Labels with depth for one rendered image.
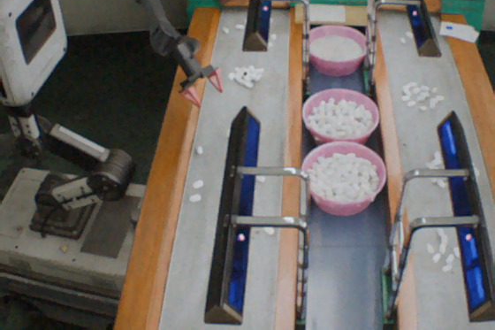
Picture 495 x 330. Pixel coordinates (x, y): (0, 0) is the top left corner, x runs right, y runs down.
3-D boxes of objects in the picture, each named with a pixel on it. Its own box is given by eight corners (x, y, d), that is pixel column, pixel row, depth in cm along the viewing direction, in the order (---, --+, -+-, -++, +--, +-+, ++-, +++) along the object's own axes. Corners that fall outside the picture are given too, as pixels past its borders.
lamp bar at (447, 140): (468, 324, 119) (476, 305, 115) (435, 129, 165) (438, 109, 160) (502, 321, 119) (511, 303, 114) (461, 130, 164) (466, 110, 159)
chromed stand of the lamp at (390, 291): (382, 330, 160) (407, 226, 130) (379, 272, 175) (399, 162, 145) (447, 328, 159) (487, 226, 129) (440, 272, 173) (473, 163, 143)
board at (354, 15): (294, 24, 258) (294, 21, 258) (295, 6, 269) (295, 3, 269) (372, 26, 255) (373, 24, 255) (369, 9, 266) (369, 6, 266)
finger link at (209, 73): (205, 102, 203) (190, 77, 202) (221, 91, 207) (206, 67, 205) (216, 97, 198) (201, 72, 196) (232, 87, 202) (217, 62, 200)
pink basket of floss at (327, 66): (335, 89, 239) (335, 69, 232) (289, 59, 255) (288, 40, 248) (380, 64, 250) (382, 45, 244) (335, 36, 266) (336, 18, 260)
